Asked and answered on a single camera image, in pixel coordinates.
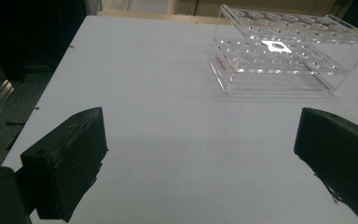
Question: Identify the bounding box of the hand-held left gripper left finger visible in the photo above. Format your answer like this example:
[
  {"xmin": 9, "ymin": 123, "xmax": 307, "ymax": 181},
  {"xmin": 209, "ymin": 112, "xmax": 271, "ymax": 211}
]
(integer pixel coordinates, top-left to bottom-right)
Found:
[{"xmin": 20, "ymin": 106, "xmax": 108, "ymax": 223}]

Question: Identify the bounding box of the clear acrylic tube rack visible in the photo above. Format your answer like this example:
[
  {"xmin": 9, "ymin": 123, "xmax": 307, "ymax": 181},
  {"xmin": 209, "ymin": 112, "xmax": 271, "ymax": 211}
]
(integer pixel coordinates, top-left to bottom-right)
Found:
[{"xmin": 209, "ymin": 4, "xmax": 358, "ymax": 95}]

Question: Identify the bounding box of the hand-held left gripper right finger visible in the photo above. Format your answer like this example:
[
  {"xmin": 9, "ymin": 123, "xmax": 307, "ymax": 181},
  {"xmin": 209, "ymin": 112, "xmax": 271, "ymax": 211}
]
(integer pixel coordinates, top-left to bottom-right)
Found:
[{"xmin": 293, "ymin": 106, "xmax": 358, "ymax": 224}]

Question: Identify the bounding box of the black curtain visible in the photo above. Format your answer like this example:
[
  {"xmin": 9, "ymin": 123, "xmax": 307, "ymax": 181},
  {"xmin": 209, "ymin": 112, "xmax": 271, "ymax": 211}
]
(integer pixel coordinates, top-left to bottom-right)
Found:
[{"xmin": 0, "ymin": 0, "xmax": 102, "ymax": 117}]

